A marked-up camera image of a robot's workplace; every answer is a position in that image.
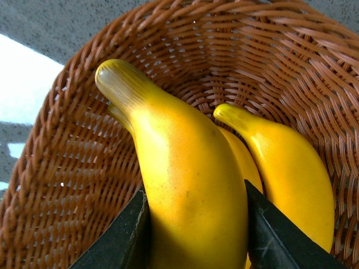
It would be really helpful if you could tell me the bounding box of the yellow banana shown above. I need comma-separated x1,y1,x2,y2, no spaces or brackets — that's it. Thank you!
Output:
95,59,248,268
107,104,264,269
214,104,335,252

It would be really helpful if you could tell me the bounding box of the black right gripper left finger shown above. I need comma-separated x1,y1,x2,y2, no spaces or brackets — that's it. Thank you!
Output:
70,188,150,268

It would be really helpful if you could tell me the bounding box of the right wicker basket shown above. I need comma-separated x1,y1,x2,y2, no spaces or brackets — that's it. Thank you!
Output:
1,1,358,268

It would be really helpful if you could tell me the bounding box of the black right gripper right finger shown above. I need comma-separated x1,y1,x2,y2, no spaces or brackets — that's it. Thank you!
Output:
245,179,345,269

